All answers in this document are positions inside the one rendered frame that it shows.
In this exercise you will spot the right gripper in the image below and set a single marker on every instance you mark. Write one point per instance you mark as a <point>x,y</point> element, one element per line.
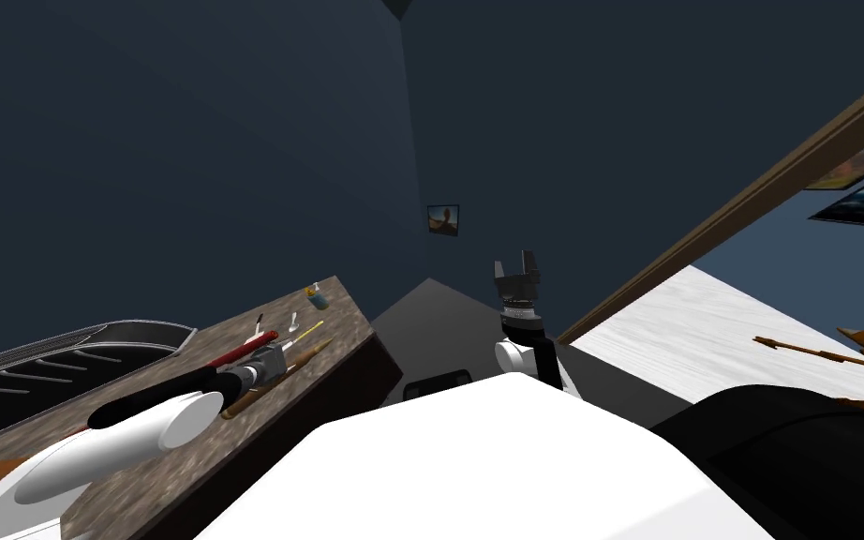
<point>519,288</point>

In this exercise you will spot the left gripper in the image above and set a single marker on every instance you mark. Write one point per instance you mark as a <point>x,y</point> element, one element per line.
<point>267,364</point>

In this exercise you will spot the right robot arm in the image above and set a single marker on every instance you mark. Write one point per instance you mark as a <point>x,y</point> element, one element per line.
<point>792,457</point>

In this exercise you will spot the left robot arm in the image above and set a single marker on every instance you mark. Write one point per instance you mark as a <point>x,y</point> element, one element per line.
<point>140,431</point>

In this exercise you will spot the brown wooden stick utensil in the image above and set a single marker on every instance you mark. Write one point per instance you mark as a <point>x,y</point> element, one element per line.
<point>304,360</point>

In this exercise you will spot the small grey knife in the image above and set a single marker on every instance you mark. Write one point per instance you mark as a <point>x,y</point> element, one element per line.
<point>259,327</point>

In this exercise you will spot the white spoon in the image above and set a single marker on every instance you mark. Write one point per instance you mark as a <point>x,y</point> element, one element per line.
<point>294,323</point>

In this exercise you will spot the yellow thin utensil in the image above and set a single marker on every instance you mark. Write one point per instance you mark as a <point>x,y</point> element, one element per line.
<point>310,332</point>

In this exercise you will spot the blue bottle yellow cap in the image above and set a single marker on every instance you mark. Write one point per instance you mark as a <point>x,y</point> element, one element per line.
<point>318,298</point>

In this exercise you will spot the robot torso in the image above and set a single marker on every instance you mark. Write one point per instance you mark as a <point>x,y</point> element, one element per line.
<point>492,465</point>

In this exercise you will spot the dark grey kitchen sink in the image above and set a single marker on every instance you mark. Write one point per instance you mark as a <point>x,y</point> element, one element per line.
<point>65,367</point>

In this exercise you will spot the small framed wall picture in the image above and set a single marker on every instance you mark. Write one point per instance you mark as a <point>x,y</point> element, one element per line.
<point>443,220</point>

